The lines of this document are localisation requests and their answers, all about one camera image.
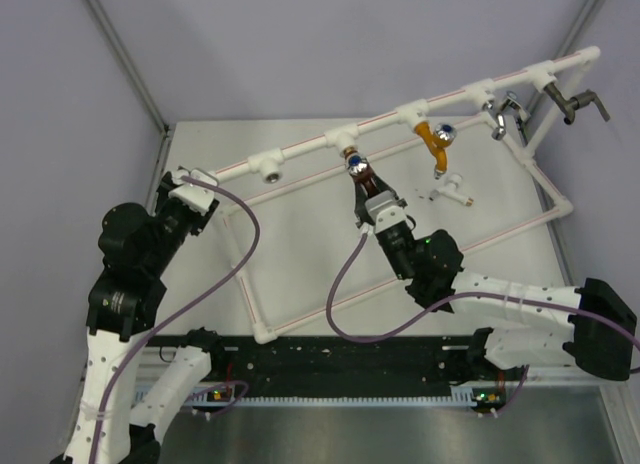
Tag brown faucet chrome knob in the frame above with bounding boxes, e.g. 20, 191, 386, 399
343, 146, 381, 199

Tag white pipe frame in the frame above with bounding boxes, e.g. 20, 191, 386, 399
207, 44, 601, 344

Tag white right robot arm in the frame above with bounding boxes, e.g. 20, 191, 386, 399
349, 168, 639, 381

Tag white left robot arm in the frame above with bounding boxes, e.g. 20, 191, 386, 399
53, 170, 219, 463

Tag white plastic faucet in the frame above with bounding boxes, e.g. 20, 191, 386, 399
429, 173, 474, 207

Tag orange faucet blue cap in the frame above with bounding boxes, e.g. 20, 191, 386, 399
413, 121, 457, 180

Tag chrome lever faucet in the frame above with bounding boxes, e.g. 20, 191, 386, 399
482, 90, 530, 141

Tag dark grey lever faucet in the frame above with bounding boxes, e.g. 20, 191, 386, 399
543, 83, 611, 125

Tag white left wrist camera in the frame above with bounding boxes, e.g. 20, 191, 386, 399
168, 168, 218, 215

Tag aluminium frame rail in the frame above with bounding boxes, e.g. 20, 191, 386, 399
81, 361, 102, 403

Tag white slotted cable duct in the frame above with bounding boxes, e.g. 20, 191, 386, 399
134, 381, 501, 410

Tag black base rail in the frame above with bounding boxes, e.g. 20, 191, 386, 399
154, 333, 531, 400

